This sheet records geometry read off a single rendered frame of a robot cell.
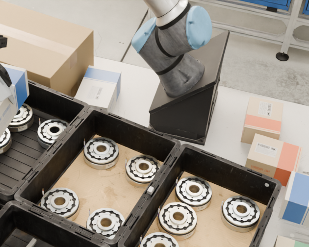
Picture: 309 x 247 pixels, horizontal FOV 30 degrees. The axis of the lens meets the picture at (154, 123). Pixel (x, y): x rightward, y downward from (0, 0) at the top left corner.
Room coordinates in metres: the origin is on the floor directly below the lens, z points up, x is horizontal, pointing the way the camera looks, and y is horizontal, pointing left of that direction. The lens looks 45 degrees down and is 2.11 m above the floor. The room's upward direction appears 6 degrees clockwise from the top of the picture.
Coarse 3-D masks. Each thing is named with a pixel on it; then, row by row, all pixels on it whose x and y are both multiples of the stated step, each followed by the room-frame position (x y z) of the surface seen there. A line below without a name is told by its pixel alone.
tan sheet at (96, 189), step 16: (80, 160) 1.11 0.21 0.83; (128, 160) 1.13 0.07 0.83; (64, 176) 1.04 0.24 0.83; (80, 176) 1.05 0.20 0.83; (96, 176) 1.05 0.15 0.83; (112, 176) 1.06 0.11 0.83; (80, 192) 0.99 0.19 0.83; (96, 192) 1.00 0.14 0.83; (112, 192) 1.00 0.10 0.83; (128, 192) 1.01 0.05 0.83; (80, 208) 0.94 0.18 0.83; (96, 208) 0.94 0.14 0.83; (112, 208) 0.95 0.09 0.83; (128, 208) 0.95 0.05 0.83; (80, 224) 0.88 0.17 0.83
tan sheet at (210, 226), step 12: (216, 192) 1.04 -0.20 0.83; (228, 192) 1.04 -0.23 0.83; (216, 204) 0.99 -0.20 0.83; (156, 216) 0.93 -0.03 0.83; (204, 216) 0.95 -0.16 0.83; (216, 216) 0.95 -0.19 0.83; (156, 228) 0.89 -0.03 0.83; (204, 228) 0.91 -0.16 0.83; (216, 228) 0.91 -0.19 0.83; (228, 228) 0.92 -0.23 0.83; (180, 240) 0.86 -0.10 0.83; (192, 240) 0.87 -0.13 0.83; (204, 240) 0.87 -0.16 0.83; (216, 240) 0.88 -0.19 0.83; (228, 240) 0.88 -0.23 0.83; (240, 240) 0.88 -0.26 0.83
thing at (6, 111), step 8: (8, 72) 1.12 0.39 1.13; (16, 72) 1.12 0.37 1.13; (24, 72) 1.13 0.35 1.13; (16, 80) 1.09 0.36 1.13; (24, 80) 1.12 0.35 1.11; (16, 88) 1.08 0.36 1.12; (24, 88) 1.12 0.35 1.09; (16, 96) 1.07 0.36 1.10; (24, 96) 1.11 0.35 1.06; (0, 104) 1.00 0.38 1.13; (8, 104) 1.03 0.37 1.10; (16, 104) 1.07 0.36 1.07; (0, 112) 0.99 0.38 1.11; (8, 112) 1.02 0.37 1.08; (16, 112) 1.06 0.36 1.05; (0, 120) 0.99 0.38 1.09; (8, 120) 1.02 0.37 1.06; (0, 128) 0.98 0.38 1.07; (0, 136) 0.97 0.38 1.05
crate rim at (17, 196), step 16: (144, 128) 1.17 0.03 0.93; (64, 144) 1.08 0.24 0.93; (176, 144) 1.12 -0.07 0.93; (48, 160) 1.01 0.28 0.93; (32, 176) 0.95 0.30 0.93; (16, 192) 0.89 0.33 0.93; (144, 192) 0.93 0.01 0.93; (32, 208) 0.85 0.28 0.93; (128, 224) 0.83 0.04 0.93; (112, 240) 0.78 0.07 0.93
